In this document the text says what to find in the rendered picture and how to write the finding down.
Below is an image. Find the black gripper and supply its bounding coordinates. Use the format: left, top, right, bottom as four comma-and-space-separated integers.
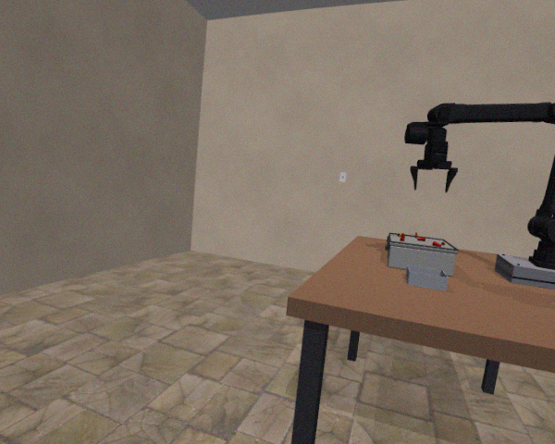
411, 160, 458, 192

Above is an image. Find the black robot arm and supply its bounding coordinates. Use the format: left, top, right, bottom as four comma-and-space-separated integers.
404, 103, 555, 270

